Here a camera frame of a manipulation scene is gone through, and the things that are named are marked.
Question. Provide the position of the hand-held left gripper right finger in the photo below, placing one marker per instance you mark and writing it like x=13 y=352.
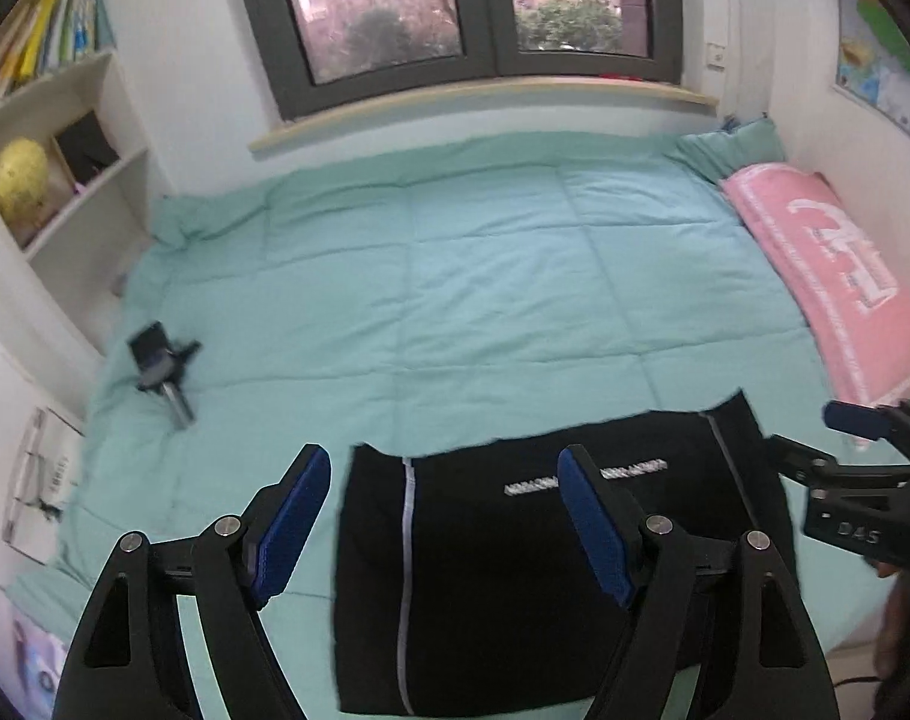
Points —
x=594 y=532

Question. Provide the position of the black box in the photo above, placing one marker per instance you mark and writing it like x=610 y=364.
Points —
x=86 y=146

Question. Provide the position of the white paper bag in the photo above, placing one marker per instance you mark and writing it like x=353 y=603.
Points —
x=42 y=484

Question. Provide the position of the pink pillow towel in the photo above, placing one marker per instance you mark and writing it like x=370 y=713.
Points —
x=830 y=270

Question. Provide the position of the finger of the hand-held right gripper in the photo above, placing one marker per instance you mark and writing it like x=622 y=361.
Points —
x=856 y=420
x=800 y=461

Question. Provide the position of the black jacket with grey piping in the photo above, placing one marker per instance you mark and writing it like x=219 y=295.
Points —
x=485 y=577

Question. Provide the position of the dark framed window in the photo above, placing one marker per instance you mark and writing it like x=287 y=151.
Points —
x=462 y=7

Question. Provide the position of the row of books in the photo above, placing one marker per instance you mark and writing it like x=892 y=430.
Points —
x=42 y=37

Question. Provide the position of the white wall switch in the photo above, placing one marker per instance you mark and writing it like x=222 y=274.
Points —
x=715 y=55

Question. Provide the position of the pastel printed bag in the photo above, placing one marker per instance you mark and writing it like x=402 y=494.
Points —
x=38 y=667

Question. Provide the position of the white bookshelf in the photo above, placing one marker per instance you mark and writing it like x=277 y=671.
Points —
x=87 y=240

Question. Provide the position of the light green quilted bedspread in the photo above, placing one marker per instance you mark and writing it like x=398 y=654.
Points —
x=462 y=292

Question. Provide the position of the colourful wall map poster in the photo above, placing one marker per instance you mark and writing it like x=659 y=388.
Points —
x=879 y=52

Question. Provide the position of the beige window sill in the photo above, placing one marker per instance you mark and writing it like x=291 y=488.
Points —
x=462 y=109

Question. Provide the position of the black phone mount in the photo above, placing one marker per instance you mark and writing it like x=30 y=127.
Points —
x=159 y=367

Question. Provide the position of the person's right hand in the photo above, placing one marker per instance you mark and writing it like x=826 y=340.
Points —
x=901 y=607

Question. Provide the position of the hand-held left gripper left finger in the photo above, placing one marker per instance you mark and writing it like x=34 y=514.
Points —
x=290 y=532

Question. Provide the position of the light green pillow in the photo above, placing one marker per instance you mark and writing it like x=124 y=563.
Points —
x=732 y=146

